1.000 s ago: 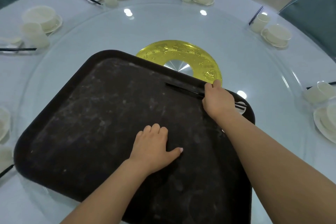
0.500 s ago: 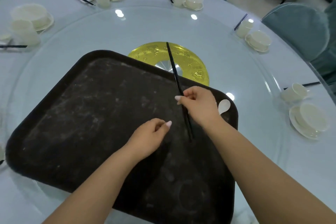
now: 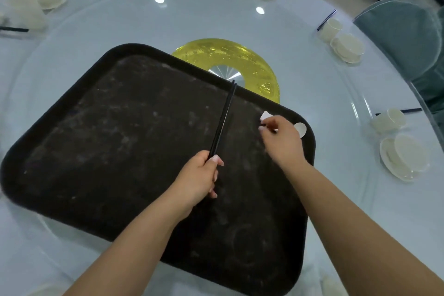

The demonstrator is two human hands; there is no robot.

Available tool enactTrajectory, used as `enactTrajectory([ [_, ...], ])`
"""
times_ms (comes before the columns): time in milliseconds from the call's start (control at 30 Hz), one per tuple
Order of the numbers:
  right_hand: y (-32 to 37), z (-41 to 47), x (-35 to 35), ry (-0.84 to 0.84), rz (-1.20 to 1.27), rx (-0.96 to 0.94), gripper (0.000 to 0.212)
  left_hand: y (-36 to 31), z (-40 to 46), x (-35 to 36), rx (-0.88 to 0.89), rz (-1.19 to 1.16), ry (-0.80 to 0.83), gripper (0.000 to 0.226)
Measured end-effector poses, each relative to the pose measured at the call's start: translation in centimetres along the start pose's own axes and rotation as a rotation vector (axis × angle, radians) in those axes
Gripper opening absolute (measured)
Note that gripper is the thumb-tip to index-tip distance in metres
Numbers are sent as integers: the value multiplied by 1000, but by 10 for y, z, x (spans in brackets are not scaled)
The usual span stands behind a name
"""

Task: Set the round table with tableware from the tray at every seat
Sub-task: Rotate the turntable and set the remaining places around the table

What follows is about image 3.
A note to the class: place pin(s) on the person's right hand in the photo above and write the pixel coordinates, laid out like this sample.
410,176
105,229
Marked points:
284,143

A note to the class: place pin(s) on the person's left hand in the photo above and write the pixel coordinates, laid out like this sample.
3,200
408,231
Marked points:
197,181

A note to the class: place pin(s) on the white spoon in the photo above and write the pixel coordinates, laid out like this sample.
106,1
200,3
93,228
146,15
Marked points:
301,130

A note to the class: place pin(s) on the white chopstick rest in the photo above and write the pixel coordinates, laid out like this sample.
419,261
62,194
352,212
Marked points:
265,116

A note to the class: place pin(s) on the black tray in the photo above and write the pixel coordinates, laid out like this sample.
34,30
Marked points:
104,150

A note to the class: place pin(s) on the person's right forearm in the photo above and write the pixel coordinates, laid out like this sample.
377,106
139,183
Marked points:
364,236

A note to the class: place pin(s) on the person's left forearm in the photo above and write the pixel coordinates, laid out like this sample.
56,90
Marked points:
128,254

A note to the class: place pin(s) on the glass lazy susan turntable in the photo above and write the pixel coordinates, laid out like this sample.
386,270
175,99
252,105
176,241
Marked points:
312,63

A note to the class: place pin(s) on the white round table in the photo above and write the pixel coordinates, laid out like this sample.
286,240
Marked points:
399,219

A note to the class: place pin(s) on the gold turntable base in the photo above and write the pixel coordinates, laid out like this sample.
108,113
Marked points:
208,53

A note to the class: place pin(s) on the teal covered chair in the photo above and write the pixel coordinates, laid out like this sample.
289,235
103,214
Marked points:
399,35
430,94

